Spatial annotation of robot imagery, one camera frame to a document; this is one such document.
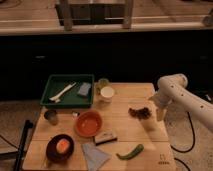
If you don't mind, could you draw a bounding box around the small metal cup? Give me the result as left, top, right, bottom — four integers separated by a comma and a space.
44, 110, 59, 125

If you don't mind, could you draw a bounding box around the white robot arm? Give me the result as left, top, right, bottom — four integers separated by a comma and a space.
150, 74, 213, 133

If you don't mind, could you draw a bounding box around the black metal stand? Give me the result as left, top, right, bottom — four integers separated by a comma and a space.
0, 119, 35, 171

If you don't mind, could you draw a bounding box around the white cup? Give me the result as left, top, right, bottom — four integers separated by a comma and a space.
100, 86, 115, 102

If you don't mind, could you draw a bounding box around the green plastic tray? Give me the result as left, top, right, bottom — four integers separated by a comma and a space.
40, 74, 94, 109

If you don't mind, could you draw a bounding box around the green pepper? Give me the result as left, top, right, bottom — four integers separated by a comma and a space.
116, 144, 144, 160

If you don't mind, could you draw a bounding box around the black cable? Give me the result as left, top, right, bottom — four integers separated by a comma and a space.
170, 111, 197, 171

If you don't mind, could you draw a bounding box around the orange fruit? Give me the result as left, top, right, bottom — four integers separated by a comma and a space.
56, 139, 70, 154

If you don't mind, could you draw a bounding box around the dark brown bowl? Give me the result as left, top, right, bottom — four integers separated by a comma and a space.
46, 134, 74, 163

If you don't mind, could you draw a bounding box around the white plastic utensil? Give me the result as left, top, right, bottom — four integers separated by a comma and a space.
49, 82, 76, 103

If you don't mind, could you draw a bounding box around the blue-grey cloth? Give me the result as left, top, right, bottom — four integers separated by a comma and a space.
81, 143, 111, 171

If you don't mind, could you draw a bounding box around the orange bowl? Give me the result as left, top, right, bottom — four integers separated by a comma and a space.
74, 110, 102, 138

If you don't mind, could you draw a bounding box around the blue sponge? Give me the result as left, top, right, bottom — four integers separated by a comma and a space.
77, 82, 91, 97

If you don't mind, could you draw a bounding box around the green cup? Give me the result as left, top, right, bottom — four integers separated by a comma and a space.
97, 78, 109, 90

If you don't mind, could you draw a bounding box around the black and white eraser block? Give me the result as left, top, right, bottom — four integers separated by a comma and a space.
93, 130, 117, 146

